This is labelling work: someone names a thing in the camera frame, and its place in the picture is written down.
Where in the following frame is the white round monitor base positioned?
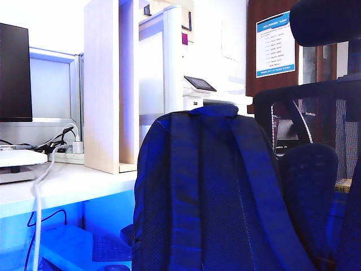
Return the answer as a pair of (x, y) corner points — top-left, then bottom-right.
(0, 148), (49, 168)

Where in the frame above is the blue backpack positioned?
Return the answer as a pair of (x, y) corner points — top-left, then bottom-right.
(120, 103), (318, 271)

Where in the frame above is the black computer monitor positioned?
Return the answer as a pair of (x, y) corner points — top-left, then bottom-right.
(0, 22), (33, 123)

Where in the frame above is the thick white cable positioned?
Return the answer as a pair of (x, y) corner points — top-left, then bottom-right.
(30, 144), (68, 271)

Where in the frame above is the dark keyboard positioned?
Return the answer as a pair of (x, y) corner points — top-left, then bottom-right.
(92, 235), (133, 263)

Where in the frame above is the thin white charger cable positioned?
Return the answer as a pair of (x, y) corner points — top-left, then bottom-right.
(62, 123), (81, 142)

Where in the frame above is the white HP printer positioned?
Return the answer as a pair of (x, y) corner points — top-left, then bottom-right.
(182, 75), (254, 117)

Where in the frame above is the black picture frame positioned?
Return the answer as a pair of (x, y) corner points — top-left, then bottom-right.
(181, 10), (193, 32)

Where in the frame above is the black chair armrest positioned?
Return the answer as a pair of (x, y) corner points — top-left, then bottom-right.
(120, 223), (136, 247)

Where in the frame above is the blue and white poster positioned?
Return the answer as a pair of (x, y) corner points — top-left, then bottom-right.
(256, 10), (297, 79)

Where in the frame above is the light wooden desk organizer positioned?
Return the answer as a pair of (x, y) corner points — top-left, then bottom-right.
(83, 0), (152, 175)

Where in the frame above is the black cable bundle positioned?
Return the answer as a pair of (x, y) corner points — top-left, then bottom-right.
(0, 126), (75, 155)

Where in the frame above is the white power strip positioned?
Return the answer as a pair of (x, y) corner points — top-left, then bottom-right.
(51, 151), (85, 165)

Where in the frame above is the dark blue chair headrest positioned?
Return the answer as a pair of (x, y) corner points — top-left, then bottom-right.
(289, 0), (361, 47)

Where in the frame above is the dark blue lumbar cushion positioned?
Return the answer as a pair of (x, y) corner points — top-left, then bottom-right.
(278, 142), (340, 257)

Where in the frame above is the white partition post frame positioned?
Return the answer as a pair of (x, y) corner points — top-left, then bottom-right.
(138, 5), (184, 133)

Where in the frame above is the grey flat riser block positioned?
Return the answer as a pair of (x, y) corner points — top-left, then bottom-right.
(0, 165), (37, 184)

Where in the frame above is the thin black hanging cable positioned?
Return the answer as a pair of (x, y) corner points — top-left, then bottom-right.
(23, 208), (68, 271)

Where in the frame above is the dark brown door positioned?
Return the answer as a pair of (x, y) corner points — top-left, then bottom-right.
(245, 0), (300, 113)

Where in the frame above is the grey desk partition panel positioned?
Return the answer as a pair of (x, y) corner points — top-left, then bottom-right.
(28, 46), (85, 123)

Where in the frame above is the black mesh office chair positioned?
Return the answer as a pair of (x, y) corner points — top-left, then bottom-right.
(253, 76), (361, 271)

